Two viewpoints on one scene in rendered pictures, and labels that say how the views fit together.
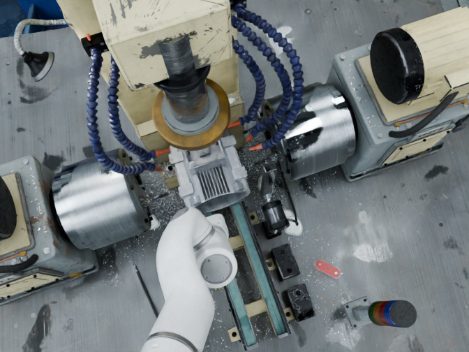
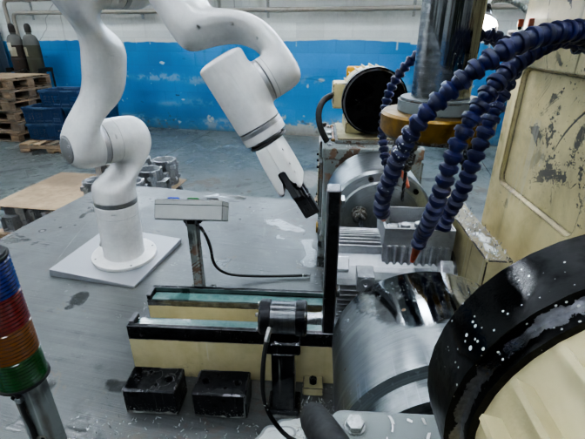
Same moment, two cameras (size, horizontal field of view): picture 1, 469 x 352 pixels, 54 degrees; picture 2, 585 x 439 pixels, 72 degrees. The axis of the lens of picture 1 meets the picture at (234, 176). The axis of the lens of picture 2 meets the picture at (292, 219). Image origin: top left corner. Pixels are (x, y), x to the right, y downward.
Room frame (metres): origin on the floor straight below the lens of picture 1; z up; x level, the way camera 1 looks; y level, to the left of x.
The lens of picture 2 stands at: (0.43, -0.62, 1.45)
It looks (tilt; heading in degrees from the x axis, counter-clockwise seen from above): 25 degrees down; 108
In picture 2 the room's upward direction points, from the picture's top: straight up
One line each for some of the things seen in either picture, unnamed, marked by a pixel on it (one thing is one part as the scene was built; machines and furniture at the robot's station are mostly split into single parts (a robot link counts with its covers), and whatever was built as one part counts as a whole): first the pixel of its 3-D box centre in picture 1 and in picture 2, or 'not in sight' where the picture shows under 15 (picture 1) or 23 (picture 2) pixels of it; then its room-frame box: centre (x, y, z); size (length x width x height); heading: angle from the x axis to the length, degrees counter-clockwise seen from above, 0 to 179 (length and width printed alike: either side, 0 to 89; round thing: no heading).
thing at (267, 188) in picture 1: (268, 182); (329, 263); (0.32, -0.09, 1.12); 0.04 x 0.03 x 0.26; 14
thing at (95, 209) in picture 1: (88, 204); (372, 198); (0.32, 0.42, 1.04); 0.37 x 0.25 x 0.25; 104
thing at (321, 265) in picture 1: (327, 269); not in sight; (0.11, -0.27, 0.81); 0.09 x 0.03 x 0.02; 57
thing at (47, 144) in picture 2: not in sight; (73, 118); (-4.20, 3.79, 0.39); 1.20 x 0.80 x 0.79; 13
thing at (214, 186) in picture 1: (209, 171); (386, 277); (0.40, 0.07, 1.01); 0.20 x 0.19 x 0.19; 13
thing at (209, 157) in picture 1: (202, 148); (412, 234); (0.44, 0.08, 1.11); 0.12 x 0.11 x 0.07; 13
